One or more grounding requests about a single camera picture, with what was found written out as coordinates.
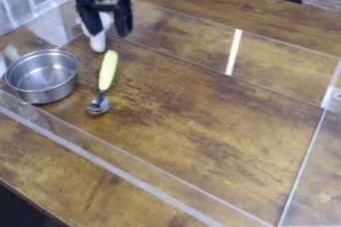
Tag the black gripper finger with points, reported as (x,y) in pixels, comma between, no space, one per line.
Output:
(90,16)
(123,19)

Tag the green handled metal spoon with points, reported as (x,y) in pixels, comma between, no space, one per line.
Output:
(101,104)

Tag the white plush toy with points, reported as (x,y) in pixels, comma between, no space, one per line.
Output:
(99,40)

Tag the small steel pot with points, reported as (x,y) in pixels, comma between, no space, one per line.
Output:
(43,76)

